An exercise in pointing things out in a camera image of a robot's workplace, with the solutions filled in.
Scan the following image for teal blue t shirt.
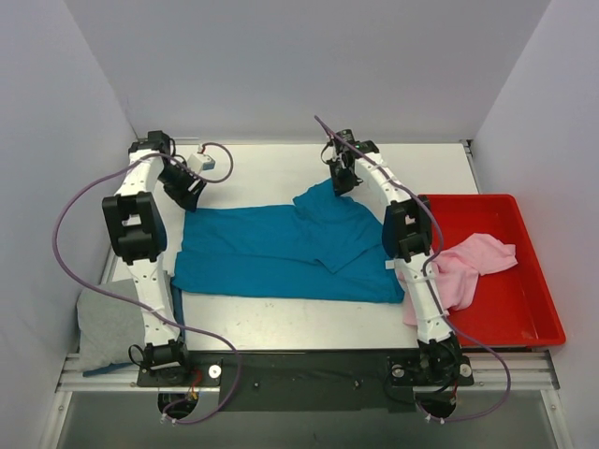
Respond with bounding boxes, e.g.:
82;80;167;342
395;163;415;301
173;181;404;304

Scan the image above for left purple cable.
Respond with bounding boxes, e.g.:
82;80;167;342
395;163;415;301
52;142;244;426

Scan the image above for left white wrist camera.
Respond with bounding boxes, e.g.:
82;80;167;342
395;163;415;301
186;146;216;174

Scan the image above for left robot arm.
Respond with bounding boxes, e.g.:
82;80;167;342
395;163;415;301
102;130;206;385

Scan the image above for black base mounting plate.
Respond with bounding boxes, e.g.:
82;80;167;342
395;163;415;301
137;349;474;412

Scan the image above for folded grey t shirt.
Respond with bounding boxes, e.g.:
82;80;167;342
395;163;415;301
77;288;144;372

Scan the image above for red plastic bin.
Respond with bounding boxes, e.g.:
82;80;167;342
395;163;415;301
430;195;566;348

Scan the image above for pink t shirt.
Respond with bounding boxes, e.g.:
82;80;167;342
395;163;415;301
397;231;519;328

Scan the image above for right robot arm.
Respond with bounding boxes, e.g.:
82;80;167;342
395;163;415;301
325;129;461;393

